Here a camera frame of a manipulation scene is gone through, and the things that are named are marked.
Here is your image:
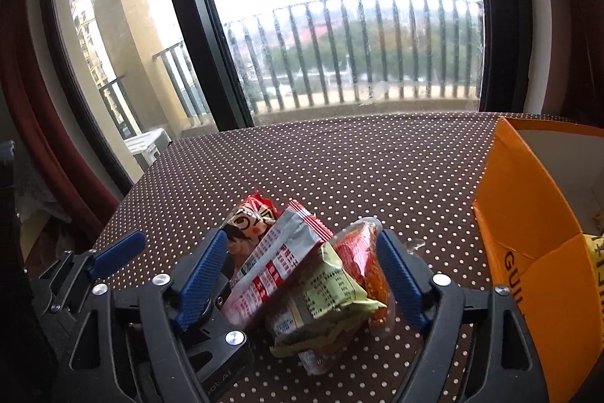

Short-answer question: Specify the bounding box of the brown polka dot tablecloth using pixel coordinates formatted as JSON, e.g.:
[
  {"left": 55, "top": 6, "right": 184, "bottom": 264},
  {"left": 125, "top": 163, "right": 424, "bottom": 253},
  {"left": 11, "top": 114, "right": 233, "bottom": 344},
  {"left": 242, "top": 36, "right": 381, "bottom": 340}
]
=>
[{"left": 91, "top": 109, "right": 604, "bottom": 403}]

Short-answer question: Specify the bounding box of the red cartoon face snack bag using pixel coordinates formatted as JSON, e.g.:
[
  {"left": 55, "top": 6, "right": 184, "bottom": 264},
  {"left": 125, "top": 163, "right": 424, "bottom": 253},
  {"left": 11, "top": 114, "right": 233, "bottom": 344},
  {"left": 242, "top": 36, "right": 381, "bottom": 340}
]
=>
[{"left": 221, "top": 193, "right": 282, "bottom": 287}]

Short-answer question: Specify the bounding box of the red spicy snack packet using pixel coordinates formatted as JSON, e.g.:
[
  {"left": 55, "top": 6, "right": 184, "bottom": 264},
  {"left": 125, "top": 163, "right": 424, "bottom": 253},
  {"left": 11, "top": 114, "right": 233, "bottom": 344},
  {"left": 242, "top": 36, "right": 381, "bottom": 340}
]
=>
[{"left": 298, "top": 217, "right": 395, "bottom": 375}]

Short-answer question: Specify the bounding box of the dark red curtain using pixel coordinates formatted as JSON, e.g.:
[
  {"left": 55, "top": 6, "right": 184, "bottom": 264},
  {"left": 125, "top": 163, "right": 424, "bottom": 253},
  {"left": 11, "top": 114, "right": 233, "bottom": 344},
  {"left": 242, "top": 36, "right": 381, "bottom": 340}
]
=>
[
  {"left": 464, "top": 0, "right": 604, "bottom": 121},
  {"left": 1, "top": 0, "right": 118, "bottom": 247}
]

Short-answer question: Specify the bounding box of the balcony metal railing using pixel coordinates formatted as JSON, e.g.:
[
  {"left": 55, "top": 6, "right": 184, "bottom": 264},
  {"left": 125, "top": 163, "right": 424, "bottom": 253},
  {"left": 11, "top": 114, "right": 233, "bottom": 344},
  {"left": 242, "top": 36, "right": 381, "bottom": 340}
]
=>
[{"left": 73, "top": 0, "right": 484, "bottom": 139}]

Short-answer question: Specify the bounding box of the dark red left curtain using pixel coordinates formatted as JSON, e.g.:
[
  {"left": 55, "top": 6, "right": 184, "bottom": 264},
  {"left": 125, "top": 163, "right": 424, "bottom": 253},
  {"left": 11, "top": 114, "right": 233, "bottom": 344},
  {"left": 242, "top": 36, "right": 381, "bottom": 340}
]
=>
[{"left": 1, "top": 0, "right": 118, "bottom": 247}]

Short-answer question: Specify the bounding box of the white air conditioner unit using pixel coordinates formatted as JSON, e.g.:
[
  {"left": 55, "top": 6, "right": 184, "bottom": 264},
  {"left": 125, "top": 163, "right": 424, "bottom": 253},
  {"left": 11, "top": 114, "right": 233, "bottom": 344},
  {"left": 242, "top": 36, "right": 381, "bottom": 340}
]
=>
[{"left": 124, "top": 128, "right": 172, "bottom": 172}]

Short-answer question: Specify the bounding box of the red silver snack packet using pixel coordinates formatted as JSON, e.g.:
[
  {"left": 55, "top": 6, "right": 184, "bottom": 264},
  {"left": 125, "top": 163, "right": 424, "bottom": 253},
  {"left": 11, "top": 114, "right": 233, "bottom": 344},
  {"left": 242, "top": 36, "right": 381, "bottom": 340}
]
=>
[{"left": 221, "top": 198, "right": 333, "bottom": 330}]

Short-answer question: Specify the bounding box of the dark red right curtain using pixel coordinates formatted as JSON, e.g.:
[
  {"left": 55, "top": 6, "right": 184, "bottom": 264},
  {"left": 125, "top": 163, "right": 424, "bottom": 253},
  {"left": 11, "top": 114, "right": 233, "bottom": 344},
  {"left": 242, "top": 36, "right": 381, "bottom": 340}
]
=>
[{"left": 464, "top": 0, "right": 604, "bottom": 121}]

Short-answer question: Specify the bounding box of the black window frame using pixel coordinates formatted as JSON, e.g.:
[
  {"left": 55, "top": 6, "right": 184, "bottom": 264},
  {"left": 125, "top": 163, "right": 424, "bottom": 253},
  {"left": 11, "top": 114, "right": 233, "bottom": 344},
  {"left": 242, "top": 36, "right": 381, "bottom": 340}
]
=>
[{"left": 172, "top": 0, "right": 254, "bottom": 131}]

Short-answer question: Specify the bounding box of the yellow crispy noodle snack bag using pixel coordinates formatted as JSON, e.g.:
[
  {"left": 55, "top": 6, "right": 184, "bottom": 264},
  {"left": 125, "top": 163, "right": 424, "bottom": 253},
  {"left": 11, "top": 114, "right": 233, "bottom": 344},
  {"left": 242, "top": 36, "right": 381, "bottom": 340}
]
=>
[{"left": 583, "top": 233, "right": 604, "bottom": 319}]

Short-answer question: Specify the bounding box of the orange cardboard box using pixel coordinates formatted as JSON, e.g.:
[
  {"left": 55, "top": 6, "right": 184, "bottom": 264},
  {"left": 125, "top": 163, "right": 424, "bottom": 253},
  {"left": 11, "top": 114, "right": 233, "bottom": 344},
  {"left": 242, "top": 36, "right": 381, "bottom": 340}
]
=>
[{"left": 473, "top": 117, "right": 603, "bottom": 402}]

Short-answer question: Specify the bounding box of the green snack packet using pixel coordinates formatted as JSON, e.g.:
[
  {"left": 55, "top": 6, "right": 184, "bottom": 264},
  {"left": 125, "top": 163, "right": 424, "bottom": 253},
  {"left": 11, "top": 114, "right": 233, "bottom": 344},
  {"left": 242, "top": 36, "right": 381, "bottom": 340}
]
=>
[{"left": 266, "top": 242, "right": 388, "bottom": 358}]

